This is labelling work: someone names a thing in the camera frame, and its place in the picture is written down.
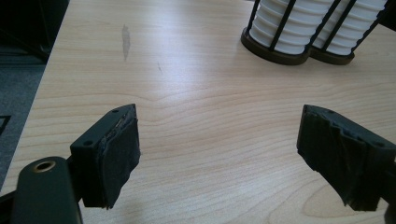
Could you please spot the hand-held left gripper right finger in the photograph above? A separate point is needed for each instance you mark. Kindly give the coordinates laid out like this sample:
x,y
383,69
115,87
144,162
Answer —
x,y
339,155

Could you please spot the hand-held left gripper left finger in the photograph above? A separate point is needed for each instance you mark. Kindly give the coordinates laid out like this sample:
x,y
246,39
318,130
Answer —
x,y
118,155

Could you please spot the stack of white paper cups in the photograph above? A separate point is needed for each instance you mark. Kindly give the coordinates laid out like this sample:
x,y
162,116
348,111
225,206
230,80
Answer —
x,y
277,28
348,28

